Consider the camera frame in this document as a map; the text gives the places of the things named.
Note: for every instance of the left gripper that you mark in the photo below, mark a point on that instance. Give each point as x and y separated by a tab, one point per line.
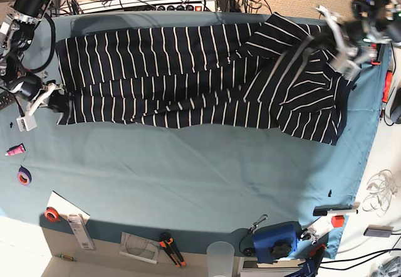
352	42

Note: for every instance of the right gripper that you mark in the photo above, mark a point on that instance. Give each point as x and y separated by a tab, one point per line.
38	94

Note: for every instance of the navy white striped t-shirt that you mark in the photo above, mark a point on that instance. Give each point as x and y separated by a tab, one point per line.
253	75

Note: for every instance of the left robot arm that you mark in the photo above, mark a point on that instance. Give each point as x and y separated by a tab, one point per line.
374	21

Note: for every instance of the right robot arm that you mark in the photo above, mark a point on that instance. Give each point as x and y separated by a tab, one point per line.
17	33

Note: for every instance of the orange black clamp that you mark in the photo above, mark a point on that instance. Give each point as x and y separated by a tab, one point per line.
377	52

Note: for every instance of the black remote control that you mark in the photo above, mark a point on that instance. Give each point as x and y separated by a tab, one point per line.
6	99

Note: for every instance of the pink tube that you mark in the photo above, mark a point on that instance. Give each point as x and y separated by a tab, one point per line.
19	149

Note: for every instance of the black computer mouse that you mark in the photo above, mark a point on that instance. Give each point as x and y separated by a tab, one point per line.
395	110

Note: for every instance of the purple tape roll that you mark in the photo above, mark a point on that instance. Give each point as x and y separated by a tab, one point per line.
24	176

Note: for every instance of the white paper sheet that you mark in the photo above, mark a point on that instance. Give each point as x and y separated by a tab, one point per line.
64	207

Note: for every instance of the orange tape roll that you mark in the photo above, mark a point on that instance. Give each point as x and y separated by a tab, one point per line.
51	214

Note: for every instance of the packaged item with barcode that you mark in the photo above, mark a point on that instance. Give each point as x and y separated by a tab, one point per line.
80	231

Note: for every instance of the white zip ties bundle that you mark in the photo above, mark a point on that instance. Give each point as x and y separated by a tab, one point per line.
381	189

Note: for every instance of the black marker pen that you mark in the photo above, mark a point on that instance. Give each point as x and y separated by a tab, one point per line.
335	211

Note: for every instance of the small red block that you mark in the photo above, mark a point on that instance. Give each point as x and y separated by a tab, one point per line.
337	221

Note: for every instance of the teal table cloth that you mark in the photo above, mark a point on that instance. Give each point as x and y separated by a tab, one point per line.
203	184

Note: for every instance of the grey adapter box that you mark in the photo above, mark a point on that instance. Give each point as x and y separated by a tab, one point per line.
378	232

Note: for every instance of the clear plastic bag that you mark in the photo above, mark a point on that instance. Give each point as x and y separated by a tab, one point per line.
139	248

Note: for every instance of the orange black cutter pliers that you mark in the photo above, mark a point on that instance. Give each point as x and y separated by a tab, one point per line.
169	246

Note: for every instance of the blue clamp with black knob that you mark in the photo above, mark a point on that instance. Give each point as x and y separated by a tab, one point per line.
275	243

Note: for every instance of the frosted plastic cup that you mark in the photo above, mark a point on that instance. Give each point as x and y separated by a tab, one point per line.
220	259

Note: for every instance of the orange handled tool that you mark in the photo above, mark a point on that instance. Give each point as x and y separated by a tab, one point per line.
388	82

